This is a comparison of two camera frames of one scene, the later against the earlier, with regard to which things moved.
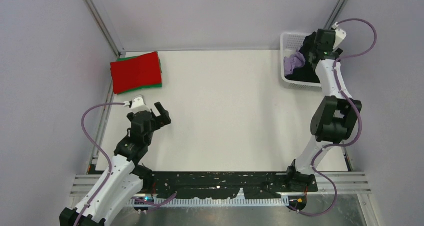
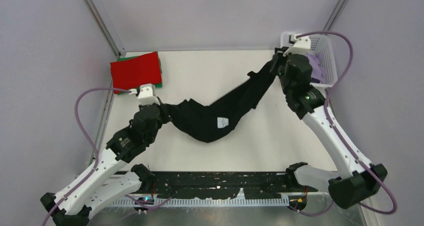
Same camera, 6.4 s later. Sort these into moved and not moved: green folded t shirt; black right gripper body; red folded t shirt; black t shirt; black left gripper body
Moved: black t shirt; black right gripper body
Not moved: green folded t shirt; black left gripper body; red folded t shirt
